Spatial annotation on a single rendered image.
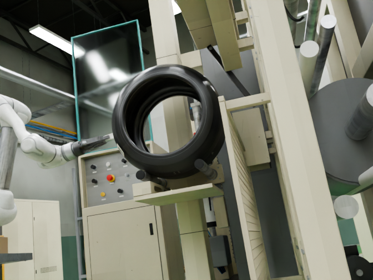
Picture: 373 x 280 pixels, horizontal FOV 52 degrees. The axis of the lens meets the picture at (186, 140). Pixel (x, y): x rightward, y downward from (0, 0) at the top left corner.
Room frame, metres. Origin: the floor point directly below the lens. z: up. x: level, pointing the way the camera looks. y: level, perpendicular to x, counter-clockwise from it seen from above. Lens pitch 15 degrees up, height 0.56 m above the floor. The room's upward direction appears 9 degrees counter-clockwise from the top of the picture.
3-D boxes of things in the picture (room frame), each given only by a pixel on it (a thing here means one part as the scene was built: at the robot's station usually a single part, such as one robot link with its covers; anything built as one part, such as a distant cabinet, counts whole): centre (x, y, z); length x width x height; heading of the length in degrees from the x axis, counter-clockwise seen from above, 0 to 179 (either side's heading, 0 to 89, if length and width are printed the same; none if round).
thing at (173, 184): (2.05, 0.03, 0.90); 0.40 x 0.03 x 0.10; 79
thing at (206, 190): (1.88, 0.06, 0.80); 0.37 x 0.36 x 0.02; 79
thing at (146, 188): (1.90, 0.20, 0.83); 0.36 x 0.09 x 0.06; 169
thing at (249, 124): (2.02, -0.35, 1.05); 0.20 x 0.15 x 0.30; 169
